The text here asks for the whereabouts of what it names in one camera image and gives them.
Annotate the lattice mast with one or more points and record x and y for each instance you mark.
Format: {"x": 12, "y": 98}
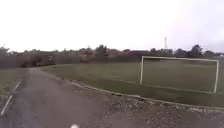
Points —
{"x": 165, "y": 43}

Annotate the grass strip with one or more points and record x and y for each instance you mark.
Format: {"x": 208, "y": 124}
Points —
{"x": 8, "y": 78}

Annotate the white goal frame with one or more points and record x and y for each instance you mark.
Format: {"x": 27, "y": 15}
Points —
{"x": 142, "y": 57}

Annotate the row of trees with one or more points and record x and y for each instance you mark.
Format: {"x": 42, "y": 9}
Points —
{"x": 83, "y": 55}

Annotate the white painted line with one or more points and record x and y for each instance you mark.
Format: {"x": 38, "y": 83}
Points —
{"x": 8, "y": 100}

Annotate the grey asphalt path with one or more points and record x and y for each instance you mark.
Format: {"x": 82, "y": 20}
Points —
{"x": 50, "y": 100}

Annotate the pale kerb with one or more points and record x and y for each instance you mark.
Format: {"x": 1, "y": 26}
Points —
{"x": 133, "y": 96}

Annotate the green grass field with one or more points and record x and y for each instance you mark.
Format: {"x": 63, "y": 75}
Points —
{"x": 110, "y": 75}

